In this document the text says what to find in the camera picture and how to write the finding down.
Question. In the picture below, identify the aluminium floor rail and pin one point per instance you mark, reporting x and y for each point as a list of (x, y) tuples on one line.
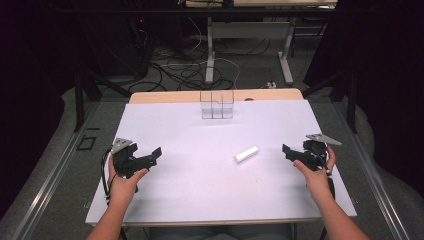
[(376, 190), (50, 180)]

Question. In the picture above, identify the black metal stand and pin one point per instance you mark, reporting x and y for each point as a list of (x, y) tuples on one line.
[(81, 93), (350, 96)]

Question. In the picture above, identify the white table cover sheet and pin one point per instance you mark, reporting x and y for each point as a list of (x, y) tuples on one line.
[(200, 186)]

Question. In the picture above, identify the person's left hand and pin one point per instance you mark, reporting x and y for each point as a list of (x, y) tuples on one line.
[(123, 186)]

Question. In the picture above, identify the clear acrylic box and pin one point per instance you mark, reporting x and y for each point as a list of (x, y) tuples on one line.
[(216, 106)]

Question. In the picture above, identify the person's right hand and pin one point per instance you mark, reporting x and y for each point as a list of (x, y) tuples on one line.
[(316, 181)]

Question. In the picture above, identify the white rectangular block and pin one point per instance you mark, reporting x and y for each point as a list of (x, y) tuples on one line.
[(246, 154)]

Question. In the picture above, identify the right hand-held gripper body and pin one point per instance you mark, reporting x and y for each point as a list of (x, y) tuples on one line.
[(315, 154)]

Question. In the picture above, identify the white metal desk frame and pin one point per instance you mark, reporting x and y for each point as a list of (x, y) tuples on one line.
[(210, 50)]

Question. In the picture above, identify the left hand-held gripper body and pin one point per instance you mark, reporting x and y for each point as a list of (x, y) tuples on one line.
[(126, 160)]

